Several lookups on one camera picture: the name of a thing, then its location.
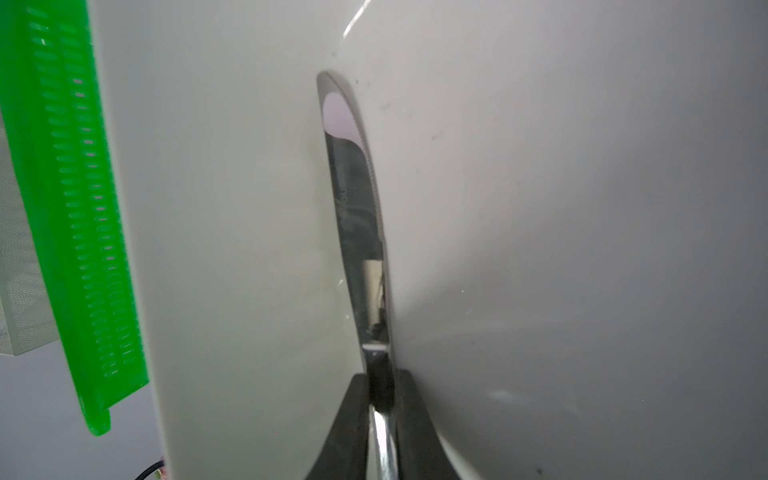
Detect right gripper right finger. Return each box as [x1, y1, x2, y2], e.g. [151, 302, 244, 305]
[394, 369, 460, 480]

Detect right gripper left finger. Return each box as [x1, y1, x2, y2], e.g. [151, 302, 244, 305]
[305, 373, 370, 480]

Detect silver knife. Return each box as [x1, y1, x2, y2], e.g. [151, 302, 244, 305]
[317, 70, 400, 479]

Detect green plastic basket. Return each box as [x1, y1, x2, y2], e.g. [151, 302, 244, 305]
[1, 1, 148, 436]

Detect white rectangular tray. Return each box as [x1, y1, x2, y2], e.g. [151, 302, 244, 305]
[88, 1, 767, 479]

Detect white mesh two-tier shelf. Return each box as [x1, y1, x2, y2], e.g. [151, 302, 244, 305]
[0, 129, 59, 356]

